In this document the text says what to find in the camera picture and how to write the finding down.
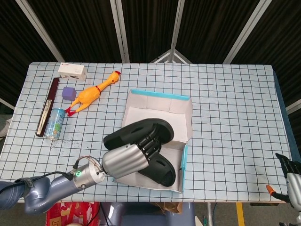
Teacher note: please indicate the white metal screen post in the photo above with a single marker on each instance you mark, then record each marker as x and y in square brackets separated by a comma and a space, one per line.
[244, 30]
[120, 30]
[40, 30]
[176, 30]

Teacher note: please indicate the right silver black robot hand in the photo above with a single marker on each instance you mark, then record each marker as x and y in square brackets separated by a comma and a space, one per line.
[295, 188]

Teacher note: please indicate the white metal screen bar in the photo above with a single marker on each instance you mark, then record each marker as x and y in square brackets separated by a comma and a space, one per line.
[294, 106]
[7, 103]

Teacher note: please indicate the black rubber slipper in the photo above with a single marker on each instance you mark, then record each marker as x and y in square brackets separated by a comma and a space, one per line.
[134, 131]
[164, 171]

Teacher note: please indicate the light blue cardboard shoe box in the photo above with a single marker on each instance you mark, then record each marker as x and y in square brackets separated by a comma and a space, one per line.
[160, 103]

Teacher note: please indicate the yellow rubber chicken toy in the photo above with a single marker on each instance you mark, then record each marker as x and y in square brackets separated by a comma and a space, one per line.
[88, 95]

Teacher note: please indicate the white triangular screen foot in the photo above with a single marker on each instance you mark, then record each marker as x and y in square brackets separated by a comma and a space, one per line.
[169, 54]

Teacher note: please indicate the small white product box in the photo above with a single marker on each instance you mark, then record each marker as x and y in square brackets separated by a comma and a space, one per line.
[71, 70]

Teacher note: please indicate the dark red long fan box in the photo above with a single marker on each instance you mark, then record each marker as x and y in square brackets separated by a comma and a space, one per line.
[48, 106]

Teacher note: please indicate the purple foam cube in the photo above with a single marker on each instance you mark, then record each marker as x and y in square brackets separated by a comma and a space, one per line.
[68, 93]

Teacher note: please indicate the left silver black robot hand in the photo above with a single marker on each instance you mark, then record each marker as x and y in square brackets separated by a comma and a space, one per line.
[124, 161]

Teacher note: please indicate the blue-grey plastic chair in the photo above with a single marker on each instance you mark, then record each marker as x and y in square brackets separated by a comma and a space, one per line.
[141, 216]

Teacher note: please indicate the light blue drink can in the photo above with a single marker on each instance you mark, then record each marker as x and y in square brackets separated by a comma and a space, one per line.
[55, 124]

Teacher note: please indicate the grey metal table leg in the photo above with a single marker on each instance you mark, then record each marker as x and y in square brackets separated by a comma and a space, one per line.
[209, 214]

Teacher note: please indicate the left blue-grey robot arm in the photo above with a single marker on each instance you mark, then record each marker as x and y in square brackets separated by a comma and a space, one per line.
[47, 190]

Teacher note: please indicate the red patterned shopping bag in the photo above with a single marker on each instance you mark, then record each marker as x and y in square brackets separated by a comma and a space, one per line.
[77, 213]

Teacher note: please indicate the brown paper bag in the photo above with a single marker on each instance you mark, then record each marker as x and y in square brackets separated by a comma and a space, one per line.
[169, 207]

